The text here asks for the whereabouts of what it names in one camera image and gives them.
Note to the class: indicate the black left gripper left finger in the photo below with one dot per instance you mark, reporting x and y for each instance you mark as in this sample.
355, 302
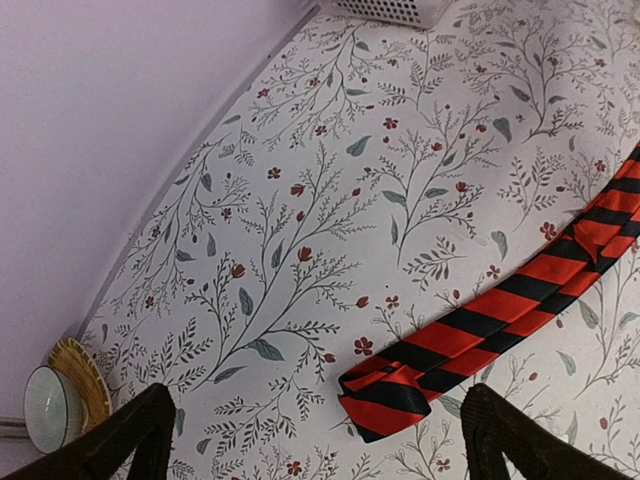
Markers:
141, 430

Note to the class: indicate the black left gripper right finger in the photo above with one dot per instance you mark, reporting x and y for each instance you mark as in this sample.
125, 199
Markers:
495, 432

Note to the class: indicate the red black striped tie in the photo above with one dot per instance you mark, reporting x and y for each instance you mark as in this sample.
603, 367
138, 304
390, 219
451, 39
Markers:
392, 390

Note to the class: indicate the light blue bowl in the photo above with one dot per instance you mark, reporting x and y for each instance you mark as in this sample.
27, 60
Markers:
54, 410

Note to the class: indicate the yellow woven coaster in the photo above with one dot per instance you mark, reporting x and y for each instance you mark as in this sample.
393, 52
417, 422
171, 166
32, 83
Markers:
69, 358

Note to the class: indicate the floral patterned table mat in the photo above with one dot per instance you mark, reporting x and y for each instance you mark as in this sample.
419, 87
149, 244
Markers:
372, 179

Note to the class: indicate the white perforated plastic basket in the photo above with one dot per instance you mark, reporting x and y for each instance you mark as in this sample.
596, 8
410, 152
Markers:
423, 14

